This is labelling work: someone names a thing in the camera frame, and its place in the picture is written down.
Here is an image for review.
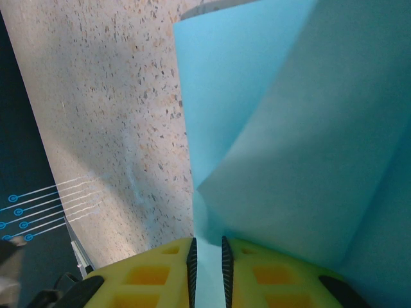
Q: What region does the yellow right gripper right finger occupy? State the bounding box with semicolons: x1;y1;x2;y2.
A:
221;236;373;308

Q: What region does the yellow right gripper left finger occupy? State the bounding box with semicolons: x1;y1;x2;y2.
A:
64;237;197;308

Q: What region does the light blue cloth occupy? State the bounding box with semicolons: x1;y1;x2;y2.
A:
173;0;411;308

